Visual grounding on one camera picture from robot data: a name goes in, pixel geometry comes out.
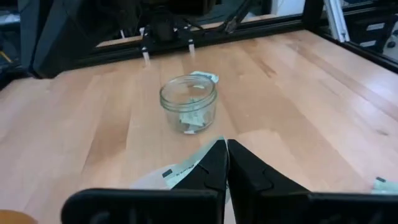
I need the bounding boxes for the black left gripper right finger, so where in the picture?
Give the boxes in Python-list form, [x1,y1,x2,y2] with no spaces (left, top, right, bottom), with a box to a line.
[228,139,312,224]

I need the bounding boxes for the black aluminium table frame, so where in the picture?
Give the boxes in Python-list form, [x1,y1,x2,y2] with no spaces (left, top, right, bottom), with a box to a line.
[0,0,398,91]

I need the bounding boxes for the amber yellow mug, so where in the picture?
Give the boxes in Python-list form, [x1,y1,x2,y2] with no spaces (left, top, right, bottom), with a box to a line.
[0,209,39,224]

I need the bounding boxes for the clear glass jar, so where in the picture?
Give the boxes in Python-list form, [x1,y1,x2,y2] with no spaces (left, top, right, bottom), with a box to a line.
[159,74,218,135]

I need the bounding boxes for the silver aluminium post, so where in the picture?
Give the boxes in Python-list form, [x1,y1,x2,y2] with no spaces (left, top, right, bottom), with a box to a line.
[323,0,351,43]

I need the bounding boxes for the black storage case white labels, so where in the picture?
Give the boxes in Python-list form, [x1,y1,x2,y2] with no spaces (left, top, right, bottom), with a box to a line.
[348,14,398,54]

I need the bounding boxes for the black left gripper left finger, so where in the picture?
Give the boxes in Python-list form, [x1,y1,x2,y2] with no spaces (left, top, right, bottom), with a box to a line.
[171,139,229,224]

